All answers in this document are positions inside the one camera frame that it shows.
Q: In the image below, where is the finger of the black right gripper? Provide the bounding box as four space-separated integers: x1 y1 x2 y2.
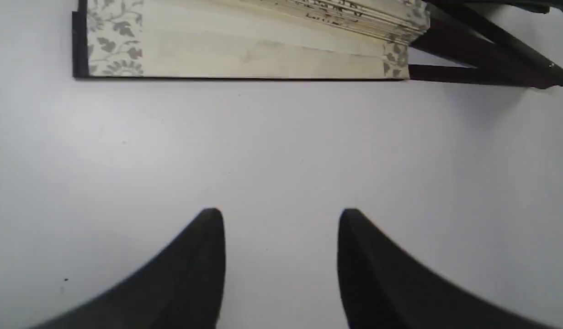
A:
428 0 563 13

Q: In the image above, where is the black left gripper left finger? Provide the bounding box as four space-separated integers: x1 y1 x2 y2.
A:
36 208 226 329

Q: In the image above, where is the cream paper folding fan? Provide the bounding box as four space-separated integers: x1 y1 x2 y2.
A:
71 0 563 90

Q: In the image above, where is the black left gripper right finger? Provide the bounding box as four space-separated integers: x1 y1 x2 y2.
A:
337 208 548 329

